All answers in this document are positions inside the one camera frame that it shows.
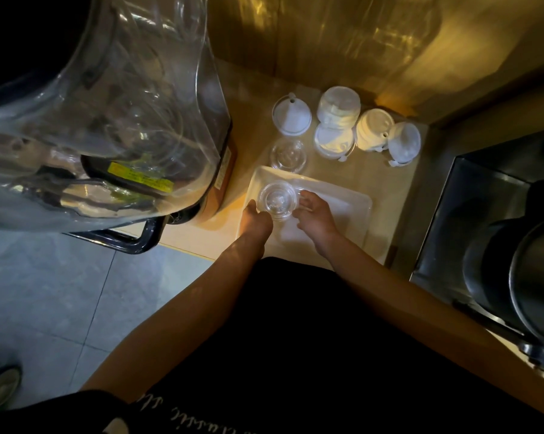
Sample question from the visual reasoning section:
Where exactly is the person's left hand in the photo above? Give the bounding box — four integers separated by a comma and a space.
239, 199, 274, 258

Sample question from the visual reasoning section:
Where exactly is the person's right hand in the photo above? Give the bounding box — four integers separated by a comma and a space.
292, 189, 343, 258

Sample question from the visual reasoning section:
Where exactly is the white plastic tray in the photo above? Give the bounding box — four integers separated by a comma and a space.
237, 165, 374, 263

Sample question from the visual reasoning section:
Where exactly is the tall stack of white lids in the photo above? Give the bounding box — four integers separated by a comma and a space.
316, 85, 362, 130

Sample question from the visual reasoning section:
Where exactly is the person's left forearm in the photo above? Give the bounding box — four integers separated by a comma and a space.
80, 239, 266, 405

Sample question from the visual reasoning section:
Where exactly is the person's right forearm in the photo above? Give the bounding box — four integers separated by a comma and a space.
321, 234, 544, 423

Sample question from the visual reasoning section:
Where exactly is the person's black shirt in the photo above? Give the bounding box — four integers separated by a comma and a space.
0, 257, 544, 434

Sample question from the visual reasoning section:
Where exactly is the steel pot machine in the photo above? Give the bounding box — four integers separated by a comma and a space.
409, 130, 544, 371

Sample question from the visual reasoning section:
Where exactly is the blender with clear cover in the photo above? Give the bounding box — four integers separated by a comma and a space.
0, 0, 232, 233

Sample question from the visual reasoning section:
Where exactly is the steel round pot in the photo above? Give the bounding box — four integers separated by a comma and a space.
461, 216, 544, 353

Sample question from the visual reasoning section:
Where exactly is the black blender jar top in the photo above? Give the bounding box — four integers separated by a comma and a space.
0, 0, 94, 109

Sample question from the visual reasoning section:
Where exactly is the black cover handle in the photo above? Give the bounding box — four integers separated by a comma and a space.
66, 216, 166, 255

